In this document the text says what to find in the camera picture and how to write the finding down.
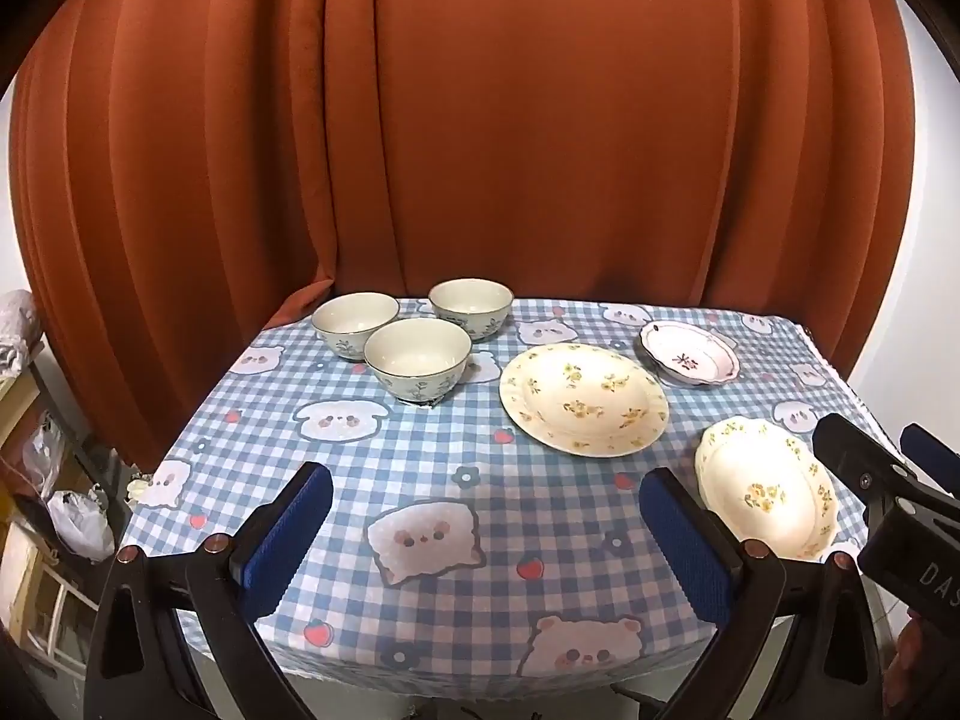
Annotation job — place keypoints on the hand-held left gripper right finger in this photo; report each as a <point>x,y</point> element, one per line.
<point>686,547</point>

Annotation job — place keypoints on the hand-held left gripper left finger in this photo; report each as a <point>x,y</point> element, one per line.
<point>281,544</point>

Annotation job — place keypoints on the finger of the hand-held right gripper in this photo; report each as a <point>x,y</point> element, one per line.
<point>851,450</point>
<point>930,450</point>

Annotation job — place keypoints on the oval scalloped yellow floral plate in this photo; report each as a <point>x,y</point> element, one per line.
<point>761,487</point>

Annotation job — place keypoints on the large round yellow floral plate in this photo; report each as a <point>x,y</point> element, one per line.
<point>583,399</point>

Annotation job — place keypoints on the small white red-rimmed plate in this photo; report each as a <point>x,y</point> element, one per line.
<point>688,352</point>

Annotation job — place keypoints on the cream bowl blue floral pattern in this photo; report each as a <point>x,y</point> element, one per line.
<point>418,356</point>
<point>355,319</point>
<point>471,304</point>

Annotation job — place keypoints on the person's right hand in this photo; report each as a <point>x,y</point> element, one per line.
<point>911,660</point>

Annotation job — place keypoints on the blue checkered bear tablecloth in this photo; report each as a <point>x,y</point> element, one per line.
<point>525,495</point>

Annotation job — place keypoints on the white plastic bag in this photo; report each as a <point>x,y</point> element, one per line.
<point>79,521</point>

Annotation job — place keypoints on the wooden shelf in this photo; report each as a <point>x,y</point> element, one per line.
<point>30,577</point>

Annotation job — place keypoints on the clear plastic bag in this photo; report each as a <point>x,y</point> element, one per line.
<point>41,450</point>

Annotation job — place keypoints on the grey white wrapped bundle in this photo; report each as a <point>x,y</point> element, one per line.
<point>15,330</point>

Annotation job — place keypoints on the orange curtain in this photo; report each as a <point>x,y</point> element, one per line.
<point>480,127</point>

